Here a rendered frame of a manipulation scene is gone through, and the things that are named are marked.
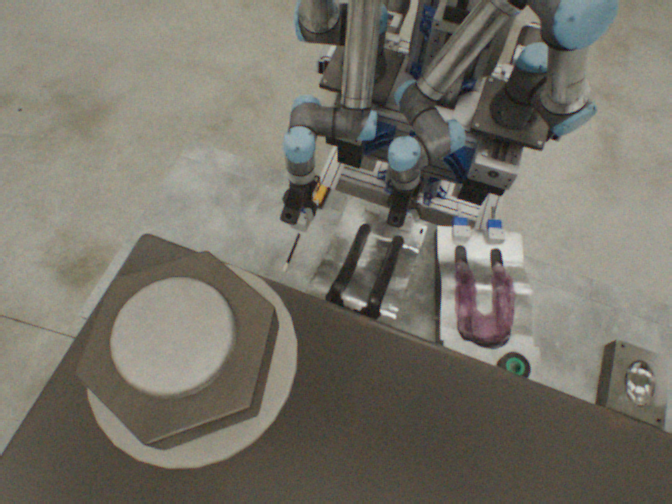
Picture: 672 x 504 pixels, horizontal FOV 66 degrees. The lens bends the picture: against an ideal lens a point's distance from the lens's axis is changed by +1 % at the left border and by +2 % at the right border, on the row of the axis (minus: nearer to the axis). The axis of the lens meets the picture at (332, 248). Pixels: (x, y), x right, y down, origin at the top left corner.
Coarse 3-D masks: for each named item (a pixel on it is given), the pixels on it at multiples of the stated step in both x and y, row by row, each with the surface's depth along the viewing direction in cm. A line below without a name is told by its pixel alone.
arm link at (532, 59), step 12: (528, 48) 141; (540, 48) 141; (516, 60) 144; (528, 60) 139; (540, 60) 138; (516, 72) 144; (528, 72) 140; (540, 72) 138; (516, 84) 146; (528, 84) 141; (540, 84) 139; (516, 96) 148; (528, 96) 143
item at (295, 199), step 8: (296, 192) 137; (304, 192) 137; (288, 200) 138; (296, 200) 137; (304, 200) 139; (288, 208) 138; (296, 208) 137; (280, 216) 139; (288, 216) 137; (296, 216) 138
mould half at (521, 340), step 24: (456, 240) 161; (480, 240) 161; (480, 264) 157; (504, 264) 158; (480, 288) 150; (528, 288) 150; (528, 312) 148; (456, 336) 146; (528, 336) 146; (528, 360) 140
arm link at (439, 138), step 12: (420, 120) 127; (432, 120) 126; (444, 120) 127; (456, 120) 125; (420, 132) 127; (432, 132) 125; (444, 132) 124; (456, 132) 124; (432, 144) 124; (444, 144) 124; (456, 144) 125; (432, 156) 125; (444, 156) 127
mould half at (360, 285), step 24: (360, 216) 160; (384, 216) 160; (336, 240) 157; (384, 240) 157; (408, 240) 157; (336, 264) 153; (360, 264) 154; (408, 264) 154; (312, 288) 145; (360, 288) 147; (384, 312) 142
